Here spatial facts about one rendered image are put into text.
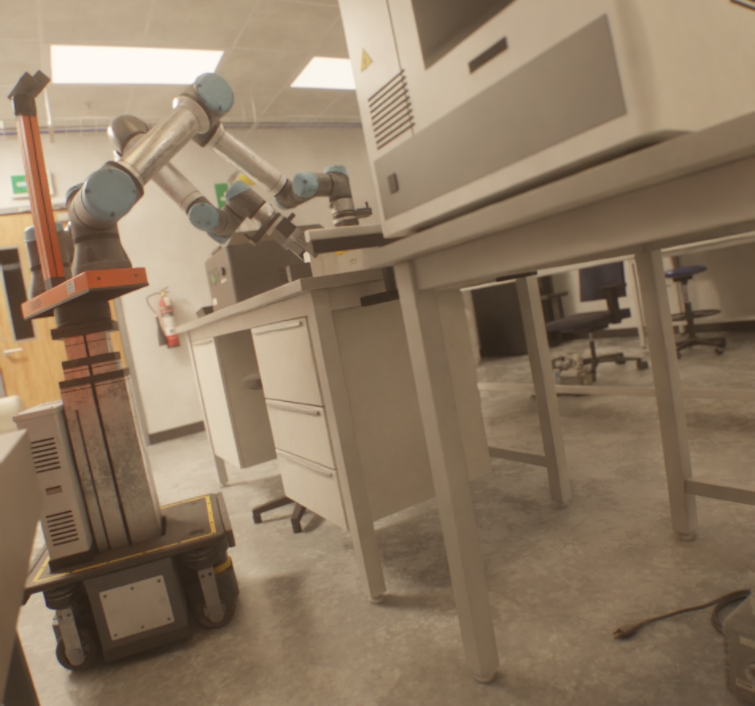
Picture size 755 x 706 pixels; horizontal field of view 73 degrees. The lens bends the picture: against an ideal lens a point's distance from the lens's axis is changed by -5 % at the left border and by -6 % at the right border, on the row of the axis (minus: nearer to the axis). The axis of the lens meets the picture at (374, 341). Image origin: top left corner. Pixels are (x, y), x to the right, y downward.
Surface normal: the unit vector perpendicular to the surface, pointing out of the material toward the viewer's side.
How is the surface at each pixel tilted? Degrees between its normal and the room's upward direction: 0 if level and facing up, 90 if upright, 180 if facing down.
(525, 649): 0
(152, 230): 90
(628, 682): 0
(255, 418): 90
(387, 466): 90
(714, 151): 90
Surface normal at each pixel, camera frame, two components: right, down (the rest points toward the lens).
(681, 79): 0.50, -0.04
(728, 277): -0.85, 0.19
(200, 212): -0.12, 0.08
